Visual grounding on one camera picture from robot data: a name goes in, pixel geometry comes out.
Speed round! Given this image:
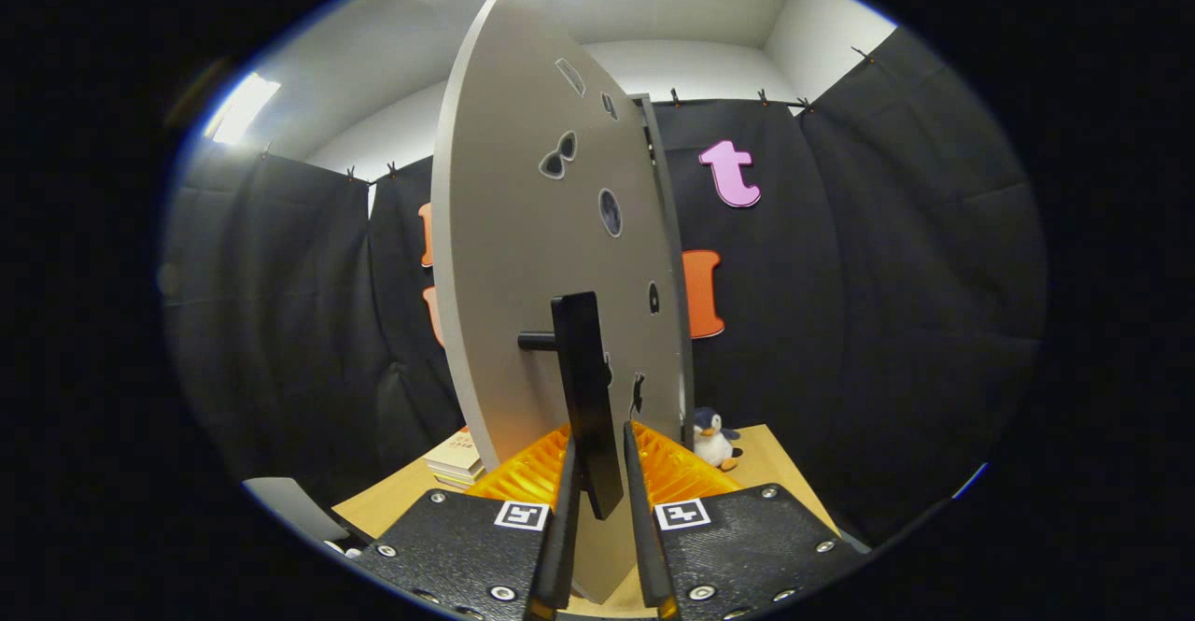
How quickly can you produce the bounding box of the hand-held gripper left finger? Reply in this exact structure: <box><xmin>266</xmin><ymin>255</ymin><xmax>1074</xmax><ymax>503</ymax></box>
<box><xmin>359</xmin><ymin>420</ymin><xmax>582</xmax><ymax>621</ymax></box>

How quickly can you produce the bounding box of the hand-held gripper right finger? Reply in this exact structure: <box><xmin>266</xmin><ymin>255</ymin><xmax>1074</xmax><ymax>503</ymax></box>
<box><xmin>624</xmin><ymin>420</ymin><xmax>865</xmax><ymax>621</ymax></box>

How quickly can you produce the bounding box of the grey shoe cabinet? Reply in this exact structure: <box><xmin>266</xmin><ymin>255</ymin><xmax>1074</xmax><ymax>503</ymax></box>
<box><xmin>630</xmin><ymin>93</ymin><xmax>696</xmax><ymax>449</ymax></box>

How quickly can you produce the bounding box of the beige shoe cabinet door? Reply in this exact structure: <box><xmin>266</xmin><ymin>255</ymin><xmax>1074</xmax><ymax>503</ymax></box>
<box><xmin>431</xmin><ymin>0</ymin><xmax>687</xmax><ymax>603</ymax></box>

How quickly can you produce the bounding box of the plush penguin toy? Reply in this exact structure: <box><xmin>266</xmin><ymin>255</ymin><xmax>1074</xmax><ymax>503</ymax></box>
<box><xmin>693</xmin><ymin>406</ymin><xmax>745</xmax><ymax>473</ymax></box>

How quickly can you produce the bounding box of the stack of books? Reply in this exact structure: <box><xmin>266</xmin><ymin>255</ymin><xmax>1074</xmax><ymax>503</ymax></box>
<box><xmin>425</xmin><ymin>427</ymin><xmax>486</xmax><ymax>491</ymax></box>

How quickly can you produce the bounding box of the grey rounded panel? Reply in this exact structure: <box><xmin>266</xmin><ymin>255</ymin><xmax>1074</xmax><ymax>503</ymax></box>
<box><xmin>243</xmin><ymin>476</ymin><xmax>351</xmax><ymax>547</ymax></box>

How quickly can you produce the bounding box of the black backdrop cloth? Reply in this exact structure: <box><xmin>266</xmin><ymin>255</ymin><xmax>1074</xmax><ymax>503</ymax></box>
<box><xmin>163</xmin><ymin>28</ymin><xmax>1047</xmax><ymax>547</ymax></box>

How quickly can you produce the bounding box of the narrow ceiling light strip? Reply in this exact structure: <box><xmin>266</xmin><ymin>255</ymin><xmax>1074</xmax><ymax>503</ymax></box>
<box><xmin>204</xmin><ymin>73</ymin><xmax>281</xmax><ymax>146</ymax></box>

